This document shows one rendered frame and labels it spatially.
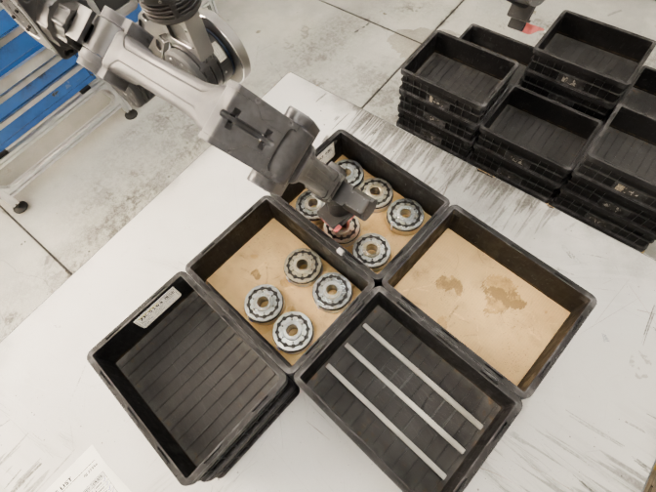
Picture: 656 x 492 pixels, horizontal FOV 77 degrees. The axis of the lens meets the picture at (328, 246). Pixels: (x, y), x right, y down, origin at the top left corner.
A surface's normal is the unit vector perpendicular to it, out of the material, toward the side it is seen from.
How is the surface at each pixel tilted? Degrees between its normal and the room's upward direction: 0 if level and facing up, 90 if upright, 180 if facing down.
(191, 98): 28
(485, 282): 0
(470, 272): 0
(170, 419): 0
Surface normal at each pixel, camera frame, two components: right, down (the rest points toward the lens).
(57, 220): -0.08, -0.43
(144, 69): -0.51, -0.21
